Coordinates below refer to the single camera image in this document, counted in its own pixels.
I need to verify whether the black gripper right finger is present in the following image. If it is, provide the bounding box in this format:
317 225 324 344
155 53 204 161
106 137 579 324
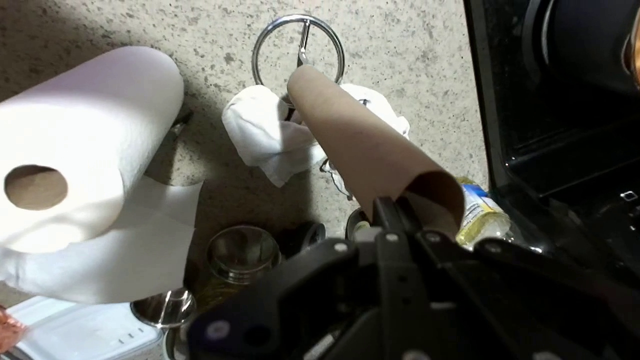
415 228 640 360

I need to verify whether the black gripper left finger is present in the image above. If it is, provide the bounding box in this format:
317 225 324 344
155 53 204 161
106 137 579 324
185 197 446 360

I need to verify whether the brown cardboard paper roll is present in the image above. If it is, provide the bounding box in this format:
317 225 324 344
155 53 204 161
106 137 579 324
286 65 465 237

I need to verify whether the metal paper towel holder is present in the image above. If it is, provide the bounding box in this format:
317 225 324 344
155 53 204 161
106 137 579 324
250 13 348 126

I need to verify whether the white paper towel roll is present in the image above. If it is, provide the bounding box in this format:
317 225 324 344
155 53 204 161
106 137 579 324
0 45 204 306

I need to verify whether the plastic oil bottle blue cap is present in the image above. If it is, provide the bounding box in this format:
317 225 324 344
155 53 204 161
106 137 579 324
454 178 528 252

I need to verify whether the black round lid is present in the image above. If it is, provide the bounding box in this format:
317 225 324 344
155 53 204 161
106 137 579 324
278 221 328 258

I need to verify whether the glass cruet with yellow oil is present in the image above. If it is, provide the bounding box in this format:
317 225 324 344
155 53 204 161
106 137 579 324
192 225 284 312

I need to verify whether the black electric stove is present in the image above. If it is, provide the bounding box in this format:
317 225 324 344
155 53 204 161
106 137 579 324
462 0 640 283

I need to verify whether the crumpled white cloth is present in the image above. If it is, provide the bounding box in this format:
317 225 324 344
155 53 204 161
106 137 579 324
220 81 413 191

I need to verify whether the white plastic tray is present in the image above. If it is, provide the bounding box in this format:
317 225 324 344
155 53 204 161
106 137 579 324
6 294 165 360

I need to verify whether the pink plastic bag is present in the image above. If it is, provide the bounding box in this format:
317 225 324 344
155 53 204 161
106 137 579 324
0 306 29 357

